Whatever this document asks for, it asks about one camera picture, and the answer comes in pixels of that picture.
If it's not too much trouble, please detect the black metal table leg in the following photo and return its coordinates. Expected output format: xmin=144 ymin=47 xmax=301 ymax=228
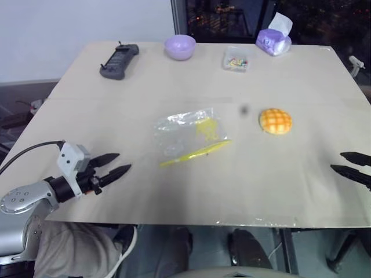
xmin=279 ymin=228 xmax=300 ymax=275

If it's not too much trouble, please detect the orange checkered bread bun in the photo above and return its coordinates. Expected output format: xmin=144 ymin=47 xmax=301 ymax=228
xmin=259 ymin=108 xmax=294 ymax=135

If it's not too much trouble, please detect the purple tissue pack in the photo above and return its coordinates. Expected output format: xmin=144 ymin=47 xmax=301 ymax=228
xmin=255 ymin=12 xmax=293 ymax=57

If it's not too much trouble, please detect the beige trouser leg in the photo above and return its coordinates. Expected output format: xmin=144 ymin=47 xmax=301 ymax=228
xmin=34 ymin=221 xmax=123 ymax=278

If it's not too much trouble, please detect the dark rounded shape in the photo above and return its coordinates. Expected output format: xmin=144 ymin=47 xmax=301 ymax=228
xmin=231 ymin=228 xmax=274 ymax=269

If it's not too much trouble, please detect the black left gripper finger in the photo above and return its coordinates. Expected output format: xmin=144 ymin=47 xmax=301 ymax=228
xmin=99 ymin=163 xmax=132 ymax=188
xmin=91 ymin=152 xmax=121 ymax=170

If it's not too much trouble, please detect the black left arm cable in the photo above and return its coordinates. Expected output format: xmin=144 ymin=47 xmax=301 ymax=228
xmin=0 ymin=140 xmax=66 ymax=176

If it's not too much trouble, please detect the clear box of coloured pins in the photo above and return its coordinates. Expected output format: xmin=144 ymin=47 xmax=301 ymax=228
xmin=222 ymin=46 xmax=252 ymax=74

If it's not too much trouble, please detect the black angled table strut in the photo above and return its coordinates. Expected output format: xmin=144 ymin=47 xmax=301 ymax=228
xmin=324 ymin=231 xmax=358 ymax=275

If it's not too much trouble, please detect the white handheld tool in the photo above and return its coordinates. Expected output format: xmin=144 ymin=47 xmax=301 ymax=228
xmin=348 ymin=55 xmax=367 ymax=78

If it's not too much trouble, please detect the black clutter on floor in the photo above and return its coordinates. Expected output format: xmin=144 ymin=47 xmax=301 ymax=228
xmin=0 ymin=99 xmax=45 ymax=130

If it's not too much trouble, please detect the purple plastic bowl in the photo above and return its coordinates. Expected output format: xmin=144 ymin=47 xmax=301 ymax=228
xmin=163 ymin=34 xmax=197 ymax=61

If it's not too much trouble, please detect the dark grey remote controller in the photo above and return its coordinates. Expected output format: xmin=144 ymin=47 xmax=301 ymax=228
xmin=99 ymin=40 xmax=140 ymax=80

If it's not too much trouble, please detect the thin white cable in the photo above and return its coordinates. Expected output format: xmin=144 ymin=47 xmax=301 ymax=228
xmin=268 ymin=242 xmax=283 ymax=262

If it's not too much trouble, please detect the black white-soled shoe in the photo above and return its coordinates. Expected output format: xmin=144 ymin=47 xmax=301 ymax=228
xmin=106 ymin=225 xmax=139 ymax=278

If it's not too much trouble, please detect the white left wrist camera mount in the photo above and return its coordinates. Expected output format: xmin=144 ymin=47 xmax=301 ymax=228
xmin=56 ymin=141 xmax=92 ymax=199

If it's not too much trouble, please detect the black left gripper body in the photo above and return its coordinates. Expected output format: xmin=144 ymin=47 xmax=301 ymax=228
xmin=75 ymin=160 xmax=103 ymax=196

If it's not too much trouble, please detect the grey window frame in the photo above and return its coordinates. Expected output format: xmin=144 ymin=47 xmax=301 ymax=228
xmin=170 ymin=0 xmax=190 ymax=43

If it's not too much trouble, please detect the clear yellow-zip plastic bag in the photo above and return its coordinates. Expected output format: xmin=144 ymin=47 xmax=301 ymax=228
xmin=152 ymin=107 xmax=232 ymax=169

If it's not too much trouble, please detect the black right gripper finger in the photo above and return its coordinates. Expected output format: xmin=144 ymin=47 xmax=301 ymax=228
xmin=330 ymin=164 xmax=371 ymax=191
xmin=339 ymin=151 xmax=371 ymax=169

